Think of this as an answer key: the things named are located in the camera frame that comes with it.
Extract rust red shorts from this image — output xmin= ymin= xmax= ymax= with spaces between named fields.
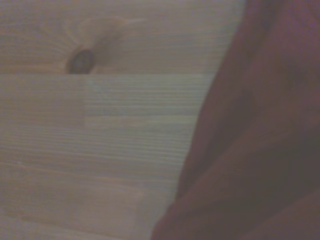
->
xmin=149 ymin=0 xmax=320 ymax=240

